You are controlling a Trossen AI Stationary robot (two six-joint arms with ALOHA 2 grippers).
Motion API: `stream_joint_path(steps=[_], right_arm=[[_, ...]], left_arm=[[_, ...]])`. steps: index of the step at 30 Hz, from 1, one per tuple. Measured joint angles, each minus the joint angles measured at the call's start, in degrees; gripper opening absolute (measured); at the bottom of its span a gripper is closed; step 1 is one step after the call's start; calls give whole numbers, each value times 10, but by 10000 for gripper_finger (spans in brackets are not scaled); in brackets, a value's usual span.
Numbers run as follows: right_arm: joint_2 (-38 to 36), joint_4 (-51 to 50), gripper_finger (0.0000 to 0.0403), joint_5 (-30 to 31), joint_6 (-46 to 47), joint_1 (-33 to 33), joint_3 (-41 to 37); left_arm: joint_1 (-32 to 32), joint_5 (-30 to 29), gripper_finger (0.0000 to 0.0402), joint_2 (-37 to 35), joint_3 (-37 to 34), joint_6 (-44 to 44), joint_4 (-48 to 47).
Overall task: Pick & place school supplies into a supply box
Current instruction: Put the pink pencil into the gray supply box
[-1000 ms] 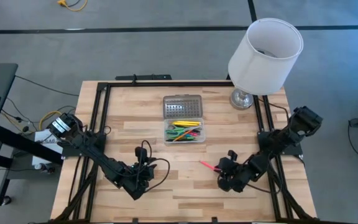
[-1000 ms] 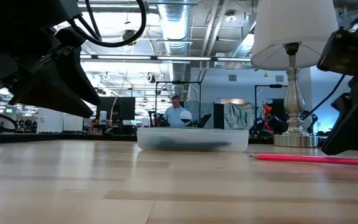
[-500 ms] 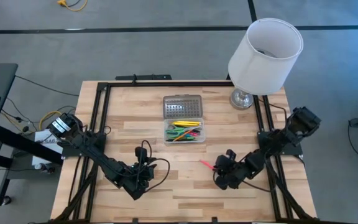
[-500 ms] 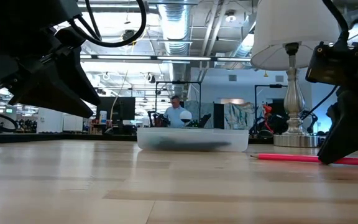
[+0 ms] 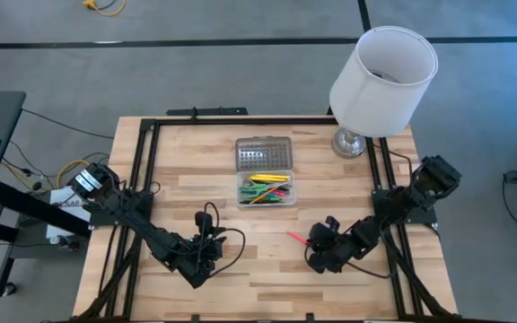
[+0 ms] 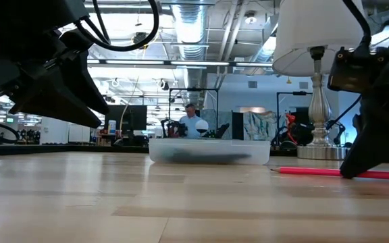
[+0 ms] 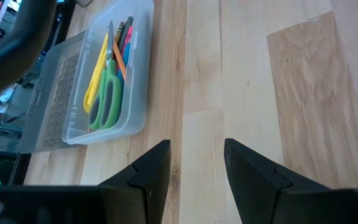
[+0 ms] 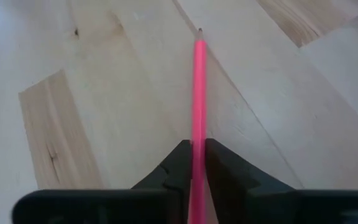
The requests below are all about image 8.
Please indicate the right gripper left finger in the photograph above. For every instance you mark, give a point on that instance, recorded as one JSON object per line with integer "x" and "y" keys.
{"x": 172, "y": 177}

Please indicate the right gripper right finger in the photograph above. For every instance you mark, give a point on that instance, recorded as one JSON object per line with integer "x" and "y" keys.
{"x": 244, "y": 183}

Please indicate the pink pencil blue cap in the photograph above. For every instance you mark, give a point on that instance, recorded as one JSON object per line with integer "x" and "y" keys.
{"x": 199, "y": 109}

